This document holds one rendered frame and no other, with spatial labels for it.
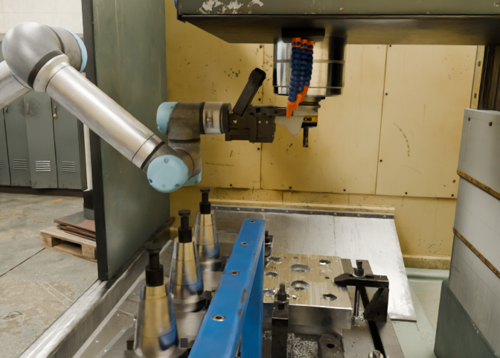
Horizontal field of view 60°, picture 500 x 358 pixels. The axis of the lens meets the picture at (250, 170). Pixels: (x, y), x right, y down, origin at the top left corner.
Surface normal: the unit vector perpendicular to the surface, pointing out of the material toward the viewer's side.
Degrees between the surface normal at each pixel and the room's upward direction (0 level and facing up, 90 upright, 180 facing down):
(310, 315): 90
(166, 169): 90
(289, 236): 24
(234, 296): 0
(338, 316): 90
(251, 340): 90
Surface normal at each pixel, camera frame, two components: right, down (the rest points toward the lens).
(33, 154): 0.15, 0.21
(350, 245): -0.04, -0.81
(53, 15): -0.14, 0.21
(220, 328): 0.02, -0.98
